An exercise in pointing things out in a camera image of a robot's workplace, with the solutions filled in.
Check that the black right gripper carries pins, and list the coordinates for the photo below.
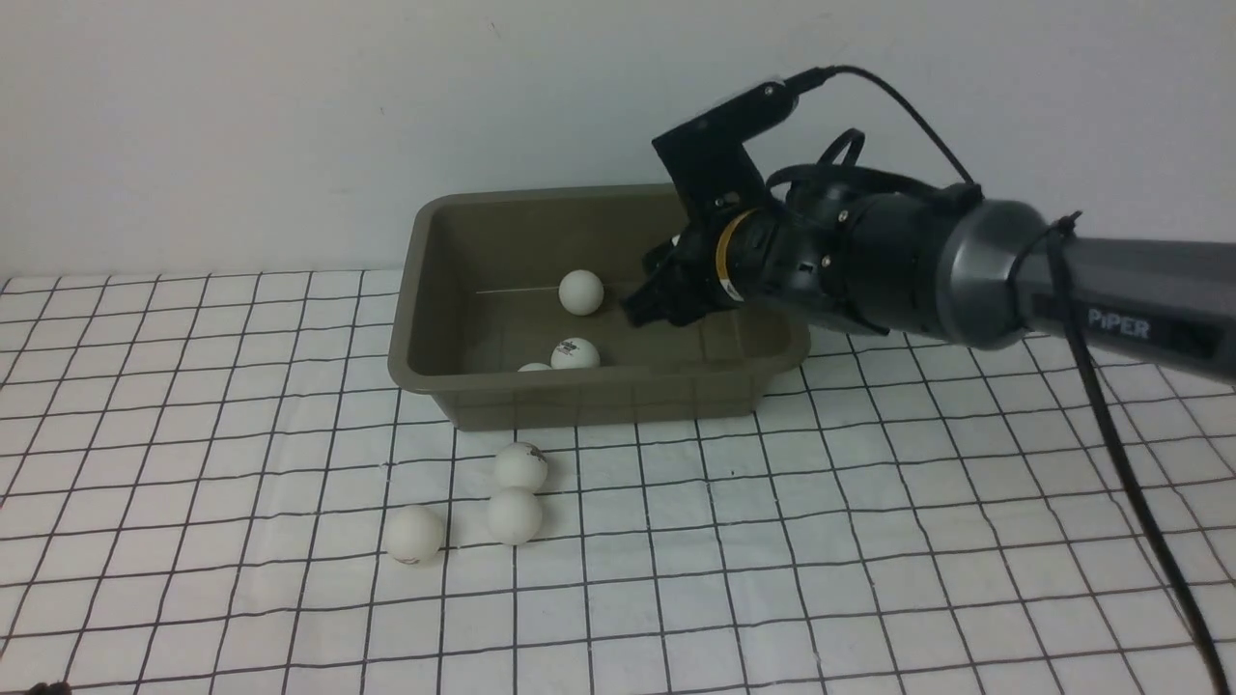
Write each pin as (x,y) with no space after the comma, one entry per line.
(704,270)

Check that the white ping-pong ball logo bin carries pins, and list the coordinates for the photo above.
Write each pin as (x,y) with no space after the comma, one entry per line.
(575,353)

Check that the white ping-pong ball back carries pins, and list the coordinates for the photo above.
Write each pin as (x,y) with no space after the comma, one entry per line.
(520,465)

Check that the white ping-pong ball with logo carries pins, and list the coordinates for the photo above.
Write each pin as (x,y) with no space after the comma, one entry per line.
(414,535)

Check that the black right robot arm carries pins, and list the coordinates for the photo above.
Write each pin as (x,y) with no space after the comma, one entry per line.
(866,252)

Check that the olive plastic bin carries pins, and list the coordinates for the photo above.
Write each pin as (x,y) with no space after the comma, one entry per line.
(478,299)

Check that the white black-grid tablecloth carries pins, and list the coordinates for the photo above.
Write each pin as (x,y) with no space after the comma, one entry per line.
(197,472)

